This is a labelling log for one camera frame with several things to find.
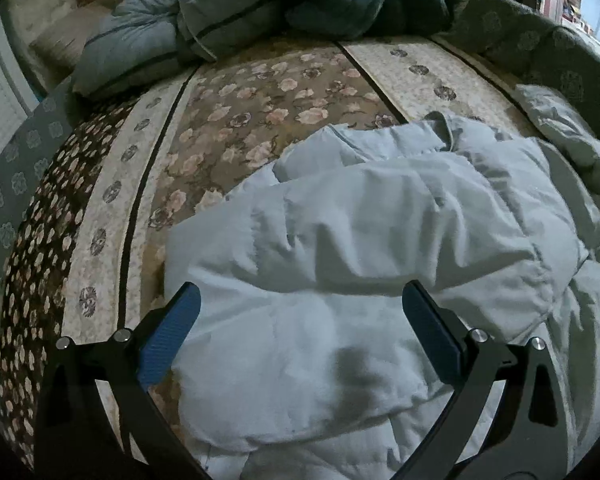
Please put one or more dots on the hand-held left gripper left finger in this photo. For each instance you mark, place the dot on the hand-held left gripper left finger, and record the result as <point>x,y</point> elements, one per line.
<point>172,332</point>

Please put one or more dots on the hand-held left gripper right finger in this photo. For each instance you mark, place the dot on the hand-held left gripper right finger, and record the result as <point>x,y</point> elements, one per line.
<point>430,332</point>

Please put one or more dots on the light blue puffer jacket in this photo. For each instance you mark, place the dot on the light blue puffer jacket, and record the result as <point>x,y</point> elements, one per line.
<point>380,240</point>

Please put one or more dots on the blue-grey folded quilt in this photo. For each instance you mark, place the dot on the blue-grey folded quilt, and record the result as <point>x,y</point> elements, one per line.
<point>150,30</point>

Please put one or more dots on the grey medallion patterned bed cover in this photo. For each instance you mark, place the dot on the grey medallion patterned bed cover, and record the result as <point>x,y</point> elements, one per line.
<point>530,40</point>

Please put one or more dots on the beige pillow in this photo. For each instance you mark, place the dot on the beige pillow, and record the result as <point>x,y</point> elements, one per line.
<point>65,35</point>

